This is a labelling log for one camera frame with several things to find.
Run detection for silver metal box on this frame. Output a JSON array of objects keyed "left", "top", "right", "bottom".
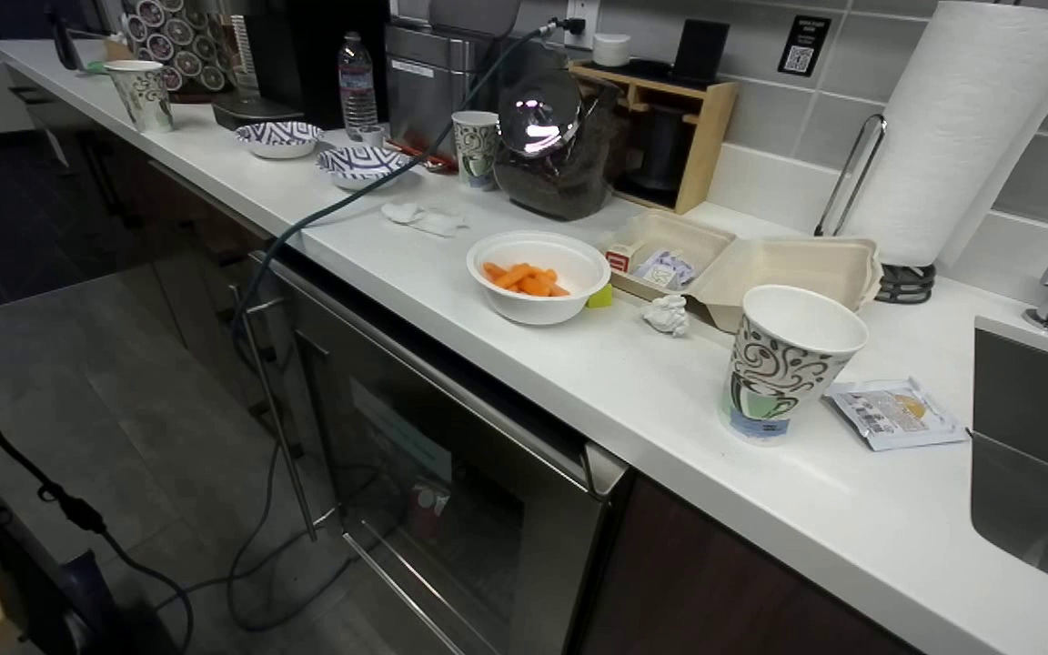
[{"left": 382, "top": 16, "right": 515, "bottom": 147}]

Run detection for white bowl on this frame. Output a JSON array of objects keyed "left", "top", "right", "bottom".
[{"left": 461, "top": 229, "right": 614, "bottom": 328}]

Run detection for orange carrot pieces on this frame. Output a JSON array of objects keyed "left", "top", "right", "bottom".
[{"left": 480, "top": 258, "right": 573, "bottom": 301}]

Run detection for white plastic scrap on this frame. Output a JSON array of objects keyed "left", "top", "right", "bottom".
[
  {"left": 415, "top": 209, "right": 468, "bottom": 240},
  {"left": 380, "top": 196, "right": 426, "bottom": 229}
]

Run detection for crumpled white paper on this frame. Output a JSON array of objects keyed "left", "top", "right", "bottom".
[{"left": 643, "top": 289, "right": 699, "bottom": 337}]

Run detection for packets in takeout container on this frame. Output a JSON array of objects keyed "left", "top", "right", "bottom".
[{"left": 603, "top": 243, "right": 699, "bottom": 295}]

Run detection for stainless steel dishwasher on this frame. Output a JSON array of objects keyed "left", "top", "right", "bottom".
[{"left": 264, "top": 258, "right": 628, "bottom": 655}]

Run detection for small patterned paper cup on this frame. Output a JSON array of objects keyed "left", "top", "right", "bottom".
[{"left": 446, "top": 106, "right": 506, "bottom": 193}]

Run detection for red utensil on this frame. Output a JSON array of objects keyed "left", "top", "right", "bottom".
[{"left": 406, "top": 143, "right": 461, "bottom": 175}]

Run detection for black mug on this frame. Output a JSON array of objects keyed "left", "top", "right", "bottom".
[{"left": 617, "top": 106, "right": 691, "bottom": 202}]

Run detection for blue patterned empty bowl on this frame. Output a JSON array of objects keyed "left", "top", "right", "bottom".
[{"left": 315, "top": 143, "right": 417, "bottom": 193}]

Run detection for wooden rack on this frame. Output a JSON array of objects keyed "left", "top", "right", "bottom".
[{"left": 565, "top": 58, "right": 742, "bottom": 214}]

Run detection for large patterned paper cup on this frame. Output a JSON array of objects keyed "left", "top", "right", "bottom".
[{"left": 724, "top": 280, "right": 875, "bottom": 441}]

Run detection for metal tripod stand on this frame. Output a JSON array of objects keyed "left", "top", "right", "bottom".
[{"left": 235, "top": 258, "right": 340, "bottom": 543}]

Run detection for beige clamshell takeout container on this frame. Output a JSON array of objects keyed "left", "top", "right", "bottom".
[{"left": 603, "top": 208, "right": 885, "bottom": 337}]

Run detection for clear water bottle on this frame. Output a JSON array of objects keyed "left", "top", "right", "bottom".
[{"left": 334, "top": 30, "right": 382, "bottom": 145}]

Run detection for small white cup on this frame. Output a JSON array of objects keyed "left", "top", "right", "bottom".
[{"left": 589, "top": 30, "right": 632, "bottom": 67}]

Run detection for blue patterned bowl with nuts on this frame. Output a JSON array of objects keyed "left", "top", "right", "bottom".
[{"left": 232, "top": 116, "right": 324, "bottom": 164}]

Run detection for dark lower cabinet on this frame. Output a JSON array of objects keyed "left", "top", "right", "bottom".
[
  {"left": 11, "top": 83, "right": 300, "bottom": 403},
  {"left": 575, "top": 468, "right": 918, "bottom": 655}
]

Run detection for metal paper towel holder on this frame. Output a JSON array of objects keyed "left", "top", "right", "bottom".
[{"left": 813, "top": 109, "right": 940, "bottom": 304}]

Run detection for flat blue white packet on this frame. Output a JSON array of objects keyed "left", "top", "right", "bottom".
[{"left": 826, "top": 374, "right": 973, "bottom": 455}]

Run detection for white folded napkin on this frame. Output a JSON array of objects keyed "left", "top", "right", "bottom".
[{"left": 165, "top": 99, "right": 223, "bottom": 132}]

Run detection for white paper towel roll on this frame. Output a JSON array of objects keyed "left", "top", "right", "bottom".
[{"left": 844, "top": 0, "right": 1048, "bottom": 267}]

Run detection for steel sink basin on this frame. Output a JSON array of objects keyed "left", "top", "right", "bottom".
[{"left": 967, "top": 318, "right": 1048, "bottom": 608}]

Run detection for black floor equipment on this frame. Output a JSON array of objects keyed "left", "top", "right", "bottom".
[{"left": 0, "top": 483, "right": 176, "bottom": 655}]

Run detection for dark green power cable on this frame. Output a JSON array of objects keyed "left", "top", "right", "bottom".
[{"left": 227, "top": 10, "right": 589, "bottom": 633}]

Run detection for white wall outlet with plug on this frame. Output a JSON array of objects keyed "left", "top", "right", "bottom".
[{"left": 559, "top": 0, "right": 603, "bottom": 52}]

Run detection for black wall label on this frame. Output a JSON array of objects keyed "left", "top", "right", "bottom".
[{"left": 774, "top": 10, "right": 833, "bottom": 78}]

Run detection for wire coffee pod rack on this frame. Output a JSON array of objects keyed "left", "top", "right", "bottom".
[{"left": 120, "top": 0, "right": 228, "bottom": 103}]

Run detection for black floor cable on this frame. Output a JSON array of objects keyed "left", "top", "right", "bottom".
[{"left": 0, "top": 350, "right": 200, "bottom": 655}]

